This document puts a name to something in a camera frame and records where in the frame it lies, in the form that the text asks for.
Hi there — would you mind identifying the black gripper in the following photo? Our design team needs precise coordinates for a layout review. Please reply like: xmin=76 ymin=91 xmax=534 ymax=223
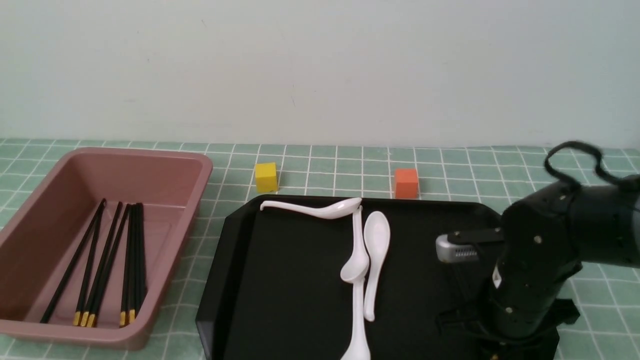
xmin=438 ymin=181 xmax=582 ymax=360

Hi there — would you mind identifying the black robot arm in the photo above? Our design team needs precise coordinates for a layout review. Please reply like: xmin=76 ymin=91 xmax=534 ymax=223
xmin=435 ymin=175 xmax=639 ymax=360

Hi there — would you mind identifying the green checkered tablecloth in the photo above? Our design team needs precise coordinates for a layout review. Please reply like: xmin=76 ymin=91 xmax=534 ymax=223
xmin=0 ymin=137 xmax=639 ymax=360

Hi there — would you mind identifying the white spoon middle right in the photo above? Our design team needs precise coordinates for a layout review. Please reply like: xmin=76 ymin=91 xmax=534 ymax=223
xmin=363 ymin=210 xmax=391 ymax=322

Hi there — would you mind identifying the white spoon middle left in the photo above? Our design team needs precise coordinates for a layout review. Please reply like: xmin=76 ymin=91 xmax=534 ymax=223
xmin=340 ymin=206 xmax=370 ymax=284

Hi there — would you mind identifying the white spoon at tray bottom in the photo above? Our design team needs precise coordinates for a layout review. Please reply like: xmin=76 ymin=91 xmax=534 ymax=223
xmin=340 ymin=277 xmax=371 ymax=360

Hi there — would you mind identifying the white spoon at tray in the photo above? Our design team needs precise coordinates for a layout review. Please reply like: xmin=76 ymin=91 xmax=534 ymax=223
xmin=340 ymin=277 xmax=371 ymax=360
xmin=259 ymin=197 xmax=362 ymax=220

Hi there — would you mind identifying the orange foam cube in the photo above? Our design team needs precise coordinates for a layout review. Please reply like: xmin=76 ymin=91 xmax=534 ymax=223
xmin=394 ymin=168 xmax=419 ymax=199

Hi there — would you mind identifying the white spoon at tray top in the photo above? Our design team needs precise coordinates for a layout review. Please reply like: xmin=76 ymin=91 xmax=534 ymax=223
xmin=259 ymin=197 xmax=362 ymax=220

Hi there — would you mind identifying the black plastic tray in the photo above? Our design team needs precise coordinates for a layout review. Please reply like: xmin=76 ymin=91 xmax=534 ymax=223
xmin=196 ymin=194 xmax=500 ymax=360

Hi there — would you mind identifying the yellow foam cube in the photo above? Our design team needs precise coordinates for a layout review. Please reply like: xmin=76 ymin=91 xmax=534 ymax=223
xmin=254 ymin=162 xmax=279 ymax=194

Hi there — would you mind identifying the black chopstick in bin rightmost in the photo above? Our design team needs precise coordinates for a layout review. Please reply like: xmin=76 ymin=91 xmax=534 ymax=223
xmin=137 ymin=202 xmax=147 ymax=313

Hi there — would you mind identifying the black chopstick in bin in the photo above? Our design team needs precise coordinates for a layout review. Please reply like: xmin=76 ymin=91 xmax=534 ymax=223
xmin=137 ymin=202 xmax=147 ymax=313
xmin=39 ymin=198 xmax=106 ymax=324

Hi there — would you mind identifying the black chopstick gold tip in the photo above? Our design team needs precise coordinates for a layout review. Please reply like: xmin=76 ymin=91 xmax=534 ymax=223
xmin=72 ymin=198 xmax=106 ymax=327
xmin=91 ymin=204 xmax=128 ymax=328
xmin=119 ymin=203 xmax=135 ymax=328
xmin=128 ymin=203 xmax=138 ymax=324
xmin=80 ymin=202 xmax=123 ymax=328

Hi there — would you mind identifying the black chopstick in bin leftmost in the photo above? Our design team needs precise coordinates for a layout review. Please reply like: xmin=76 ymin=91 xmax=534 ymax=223
xmin=39 ymin=198 xmax=106 ymax=324

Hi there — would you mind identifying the pink plastic bin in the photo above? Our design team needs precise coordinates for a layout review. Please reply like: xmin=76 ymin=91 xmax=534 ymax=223
xmin=0 ymin=147 xmax=213 ymax=351

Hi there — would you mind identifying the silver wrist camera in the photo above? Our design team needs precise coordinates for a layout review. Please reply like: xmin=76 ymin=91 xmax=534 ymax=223
xmin=435 ymin=227 xmax=504 ymax=264

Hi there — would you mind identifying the black cable loop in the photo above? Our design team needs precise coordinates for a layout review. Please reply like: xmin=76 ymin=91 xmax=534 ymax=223
xmin=543 ymin=141 xmax=640 ymax=191

